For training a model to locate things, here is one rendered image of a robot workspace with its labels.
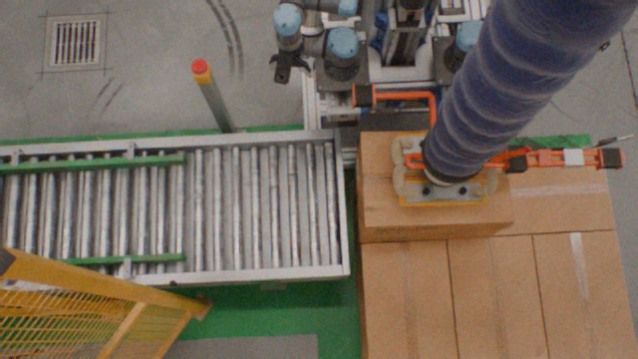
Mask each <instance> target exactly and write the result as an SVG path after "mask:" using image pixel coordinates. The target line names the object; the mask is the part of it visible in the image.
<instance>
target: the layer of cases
mask: <svg viewBox="0 0 638 359"><path fill-rule="evenodd" d="M509 179H510V188H511V195H512V204H513V213H514V223H512V224H511V225H509V226H507V227H506V228H504V229H502V230H500V231H499V232H497V233H495V234H494V235H492V236H490V237H488V238H461V239H426V240H392V241H359V231H358V209H357V190H356V169H355V164H354V168H353V173H352V178H351V192H352V205H353V219H354V234H355V249H356V264H357V278H358V293H359V307H360V322H361V336H362V351H363V359H638V354H637V349H636V343H635V332H634V327H633V321H632V317H631V311H630V306H629V300H628V295H627V289H626V284H625V279H624V274H623V268H622V263H621V257H620V252H619V246H618V241H617V236H616V231H615V230H614V229H615V226H614V223H615V220H614V215H613V209H612V204H611V198H610V193H609V188H608V183H607V177H606V172H605V169H603V170H599V171H597V170H596V168H595V166H589V167H581V168H579V169H562V168H561V167H551V168H529V169H527V171H526V172H524V173H523V174H509Z"/></svg>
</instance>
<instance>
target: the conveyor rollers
mask: <svg viewBox="0 0 638 359"><path fill-rule="evenodd" d="M267 149H268V181H269V212H270V245H271V268H282V248H281V220H280V193H279V165H278V147H277V146H269V147H267ZM286 156H287V180H288V205H289V230H290V256H291V267H302V257H301V234H300V212H299V190H298V167H297V146H296V145H288V146H286ZM305 159H306V179H307V199H308V220H309V241H310V262H311V266H322V263H321V244H320V224H319V205H318V187H317V169H316V150H315V145H314V144H306V145H305ZM324 161H325V179H326V196H327V213H328V231H329V249H330V265H340V250H339V234H338V201H337V186H336V170H335V153H334V144H333V143H325V144H324ZM94 171H95V170H93V171H83V187H82V224H81V243H80V257H88V256H90V253H91V233H92V212H93V192H94ZM167 173H168V167H158V181H157V232H156V254H166V241H167ZM21 175H22V174H17V175H11V179H10V190H9V201H8V213H7V224H6V236H5V246H9V247H12V248H16V237H17V224H18V212H19V199H20V188H21ZM76 176H77V171H74V172H65V187H64V203H63V219H62V236H61V251H60V258H69V257H72V247H73V229H74V211H75V193H76ZM57 181H58V172H55V173H47V174H46V202H45V216H44V231H43V244H42V256H44V257H48V258H52V257H53V242H54V227H55V211H56V195H57ZM149 181H150V168H139V183H138V219H137V255H146V254H148V224H149ZM249 182H250V225H251V269H262V234H261V197H260V161H259V147H250V148H249ZM231 184H232V254H233V269H238V270H244V257H243V204H242V152H241V148H232V149H231ZM39 185H40V173H36V174H29V176H28V189H27V201H26V214H25V227H24V240H23V251H26V252H29V253H33V254H34V252H35V239H36V225H37V211H38V197H39ZM130 185H131V169H121V185H120V212H119V240H118V255H129V253H128V249H129V217H130ZM112 188H113V170H102V186H101V208H100V230H99V252H98V256H108V255H110V238H111V213H112ZM212 192H213V270H224V218H223V149H213V150H212ZM175 253H183V254H185V166H176V179H175ZM193 271H204V150H194V159H193Z"/></svg>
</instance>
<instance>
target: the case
mask: <svg viewBox="0 0 638 359"><path fill-rule="evenodd" d="M427 132H428V130H418V131H386V132H361V133H360V137H359V142H358V147H357V153H356V157H355V169H356V190H357V209H358V231H359V241H392V240H426V239H461V238H488V237H490V236H492V235H494V234H495V233H497V232H499V231H500V230H502V229H504V228H506V227H507V226H509V225H511V224H512V223H514V213H513V204H512V195H511V188H510V179H509V174H508V175H506V174H505V172H504V173H503V172H502V168H496V173H497V179H498V183H497V189H496V190H495V192H493V193H492V194H488V195H487V201H488V204H482V205H427V206H400V202H399V195H398V194H396V192H395V191H394V185H393V173H394V170H395V167H397V165H395V162H394V161H393V157H392V149H391V145H392V142H393V140H394V139H395V138H396V134H426V133H427ZM408 180H426V179H425V178H424V176H423V174H422V172H406V173H405V174H404V181H408ZM473 180H486V181H487V176H486V173H485V171H480V172H479V173H478V174H477V175H476V176H475V177H474V178H473Z"/></svg>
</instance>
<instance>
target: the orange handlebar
mask: <svg viewBox="0 0 638 359"><path fill-rule="evenodd" d="M375 99H376V100H399V99H428V102H429V116H430V128H431V127H432V126H433V124H434V123H435V121H436V108H435V96H434V95H432V93H431V92H413V93H375ZM597 154H598V152H597V150H583V155H584V156H597ZM528 156H529V157H536V162H529V167H530V168H551V167H564V161H553V160H552V157H560V156H563V150H561V151H552V150H538V151H530V153H528ZM411 159H421V153H411V154H408V155H406V157H405V165H406V167H407V168H409V169H411V170H425V167H424V165H423V164H412V163H411ZM584 163H585V165H584V166H583V167H589V166H599V160H595V161H584ZM504 167H505V162H490V163H485V164H484V166H483V169H484V168H504Z"/></svg>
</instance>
